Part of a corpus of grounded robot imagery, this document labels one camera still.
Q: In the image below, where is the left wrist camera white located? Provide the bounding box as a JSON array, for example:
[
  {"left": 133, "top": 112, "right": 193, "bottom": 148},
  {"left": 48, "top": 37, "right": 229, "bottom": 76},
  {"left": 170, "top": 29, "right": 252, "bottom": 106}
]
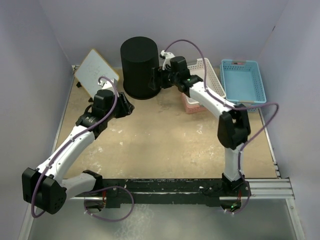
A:
[{"left": 97, "top": 78, "right": 118, "bottom": 93}]

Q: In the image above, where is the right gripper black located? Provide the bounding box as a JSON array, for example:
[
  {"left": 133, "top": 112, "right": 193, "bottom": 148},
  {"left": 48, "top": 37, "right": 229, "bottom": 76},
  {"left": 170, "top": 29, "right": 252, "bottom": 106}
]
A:
[{"left": 149, "top": 65, "right": 180, "bottom": 90}]

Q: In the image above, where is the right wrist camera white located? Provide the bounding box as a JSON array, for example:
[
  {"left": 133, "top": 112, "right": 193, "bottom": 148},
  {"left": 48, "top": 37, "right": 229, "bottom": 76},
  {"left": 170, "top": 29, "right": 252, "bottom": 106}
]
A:
[{"left": 160, "top": 50, "right": 175, "bottom": 70}]

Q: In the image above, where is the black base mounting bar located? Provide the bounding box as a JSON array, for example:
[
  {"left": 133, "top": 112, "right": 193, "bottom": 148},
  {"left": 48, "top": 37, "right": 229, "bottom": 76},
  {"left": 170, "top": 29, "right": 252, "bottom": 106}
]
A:
[{"left": 74, "top": 177, "right": 252, "bottom": 209}]

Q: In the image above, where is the black plastic waste bin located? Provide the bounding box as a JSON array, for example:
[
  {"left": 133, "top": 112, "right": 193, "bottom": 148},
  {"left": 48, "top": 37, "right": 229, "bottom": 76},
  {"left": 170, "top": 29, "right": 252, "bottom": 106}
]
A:
[{"left": 120, "top": 36, "right": 160, "bottom": 100}]

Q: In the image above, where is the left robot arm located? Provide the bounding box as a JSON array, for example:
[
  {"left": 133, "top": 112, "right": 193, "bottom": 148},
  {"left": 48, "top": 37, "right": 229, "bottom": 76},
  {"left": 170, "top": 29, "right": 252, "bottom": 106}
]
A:
[{"left": 22, "top": 90, "right": 135, "bottom": 218}]

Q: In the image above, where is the white plastic basket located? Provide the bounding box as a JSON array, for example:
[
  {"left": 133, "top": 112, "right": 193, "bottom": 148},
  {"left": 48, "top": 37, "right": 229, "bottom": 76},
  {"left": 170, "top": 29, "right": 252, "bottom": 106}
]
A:
[{"left": 187, "top": 58, "right": 226, "bottom": 98}]

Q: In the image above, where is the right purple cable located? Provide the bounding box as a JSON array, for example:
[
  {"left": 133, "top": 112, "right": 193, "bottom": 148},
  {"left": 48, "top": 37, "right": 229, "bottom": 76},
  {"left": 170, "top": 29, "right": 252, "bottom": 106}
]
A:
[{"left": 163, "top": 39, "right": 280, "bottom": 181}]

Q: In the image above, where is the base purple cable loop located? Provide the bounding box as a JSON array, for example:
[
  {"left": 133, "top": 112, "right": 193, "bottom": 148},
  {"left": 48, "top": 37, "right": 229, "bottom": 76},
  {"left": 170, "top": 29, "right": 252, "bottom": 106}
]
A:
[{"left": 83, "top": 185, "right": 135, "bottom": 222}]

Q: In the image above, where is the small whiteboard yellow frame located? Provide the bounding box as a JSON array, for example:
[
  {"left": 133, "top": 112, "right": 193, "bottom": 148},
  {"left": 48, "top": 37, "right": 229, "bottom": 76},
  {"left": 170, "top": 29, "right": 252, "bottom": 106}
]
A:
[{"left": 75, "top": 48, "right": 120, "bottom": 98}]

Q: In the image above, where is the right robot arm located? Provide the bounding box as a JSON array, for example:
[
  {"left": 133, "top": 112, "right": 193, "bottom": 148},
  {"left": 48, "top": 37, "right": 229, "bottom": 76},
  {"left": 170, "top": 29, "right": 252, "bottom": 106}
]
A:
[{"left": 149, "top": 51, "right": 251, "bottom": 196}]

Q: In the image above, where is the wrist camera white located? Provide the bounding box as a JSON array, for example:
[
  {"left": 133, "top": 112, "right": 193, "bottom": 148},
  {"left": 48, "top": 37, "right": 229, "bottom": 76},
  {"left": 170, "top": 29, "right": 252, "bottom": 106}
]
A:
[
  {"left": 97, "top": 78, "right": 118, "bottom": 93},
  {"left": 160, "top": 50, "right": 175, "bottom": 70}
]

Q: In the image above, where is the pink plastic basket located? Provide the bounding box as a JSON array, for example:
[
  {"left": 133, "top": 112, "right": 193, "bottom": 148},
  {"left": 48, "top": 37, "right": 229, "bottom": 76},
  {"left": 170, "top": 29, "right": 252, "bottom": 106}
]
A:
[{"left": 181, "top": 93, "right": 207, "bottom": 114}]

